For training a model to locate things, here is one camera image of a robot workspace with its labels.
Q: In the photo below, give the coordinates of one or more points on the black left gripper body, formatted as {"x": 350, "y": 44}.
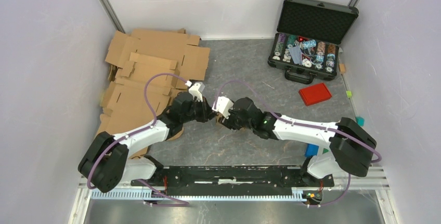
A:
{"x": 198, "y": 112}

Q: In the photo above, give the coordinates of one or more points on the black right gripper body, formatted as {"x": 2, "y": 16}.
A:
{"x": 234, "y": 122}

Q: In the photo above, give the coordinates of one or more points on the brown cardboard box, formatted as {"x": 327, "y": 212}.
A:
{"x": 222, "y": 120}

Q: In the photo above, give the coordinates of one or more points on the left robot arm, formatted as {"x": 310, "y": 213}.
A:
{"x": 105, "y": 161}

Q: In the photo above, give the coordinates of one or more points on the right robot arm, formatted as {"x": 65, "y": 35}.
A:
{"x": 350, "y": 147}

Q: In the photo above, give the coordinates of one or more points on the red flat box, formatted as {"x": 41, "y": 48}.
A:
{"x": 315, "y": 94}

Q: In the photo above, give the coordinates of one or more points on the stack of flat cardboard boxes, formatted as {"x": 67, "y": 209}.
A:
{"x": 148, "y": 68}

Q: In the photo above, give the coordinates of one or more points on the blue block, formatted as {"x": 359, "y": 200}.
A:
{"x": 311, "y": 150}

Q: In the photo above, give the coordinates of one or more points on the black poker chip case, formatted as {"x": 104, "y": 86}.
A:
{"x": 309, "y": 32}

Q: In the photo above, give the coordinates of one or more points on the small orange wooden block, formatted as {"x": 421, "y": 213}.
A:
{"x": 342, "y": 68}

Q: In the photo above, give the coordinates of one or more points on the teal cube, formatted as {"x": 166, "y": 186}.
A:
{"x": 360, "y": 120}

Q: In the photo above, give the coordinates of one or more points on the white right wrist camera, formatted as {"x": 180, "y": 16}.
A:
{"x": 222, "y": 105}

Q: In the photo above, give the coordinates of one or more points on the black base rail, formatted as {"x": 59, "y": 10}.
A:
{"x": 264, "y": 180}

